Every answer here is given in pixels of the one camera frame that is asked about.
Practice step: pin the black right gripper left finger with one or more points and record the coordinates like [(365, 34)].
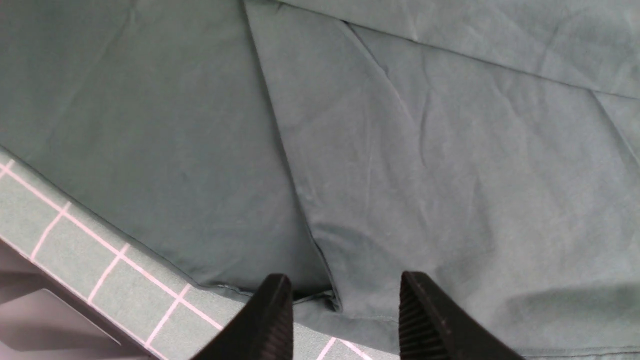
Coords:
[(262, 330)]

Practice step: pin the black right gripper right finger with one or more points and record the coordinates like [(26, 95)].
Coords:
[(431, 326)]

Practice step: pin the green long-sleeved shirt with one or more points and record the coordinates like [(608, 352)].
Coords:
[(492, 144)]

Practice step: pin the green checkered tablecloth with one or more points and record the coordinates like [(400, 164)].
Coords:
[(161, 309)]

